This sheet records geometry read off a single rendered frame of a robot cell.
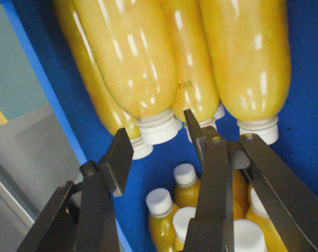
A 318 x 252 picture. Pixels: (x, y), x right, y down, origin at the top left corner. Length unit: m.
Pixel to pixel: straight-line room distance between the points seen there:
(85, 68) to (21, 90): 1.40
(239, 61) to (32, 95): 1.49
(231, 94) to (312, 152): 0.17
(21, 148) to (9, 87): 1.11
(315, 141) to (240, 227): 0.15
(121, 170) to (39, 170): 0.44
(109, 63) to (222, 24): 0.10
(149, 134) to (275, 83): 0.12
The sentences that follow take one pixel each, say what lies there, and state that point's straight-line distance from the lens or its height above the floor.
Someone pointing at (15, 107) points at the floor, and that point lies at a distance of 1.68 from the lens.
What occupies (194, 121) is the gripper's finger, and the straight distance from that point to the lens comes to 0.16.
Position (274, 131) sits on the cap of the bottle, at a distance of 0.23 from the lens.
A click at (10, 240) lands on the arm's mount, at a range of 0.51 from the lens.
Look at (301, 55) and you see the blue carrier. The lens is 0.29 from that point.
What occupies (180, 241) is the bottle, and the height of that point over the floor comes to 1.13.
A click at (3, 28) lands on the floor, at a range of 1.62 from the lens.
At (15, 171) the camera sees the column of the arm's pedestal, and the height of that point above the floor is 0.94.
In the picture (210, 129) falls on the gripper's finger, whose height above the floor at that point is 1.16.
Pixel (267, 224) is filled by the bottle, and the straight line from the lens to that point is 0.30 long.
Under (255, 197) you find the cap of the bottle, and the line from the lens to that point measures 0.29.
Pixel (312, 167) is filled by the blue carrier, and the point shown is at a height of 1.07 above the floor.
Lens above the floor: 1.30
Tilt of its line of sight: 70 degrees down
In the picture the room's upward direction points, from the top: 180 degrees clockwise
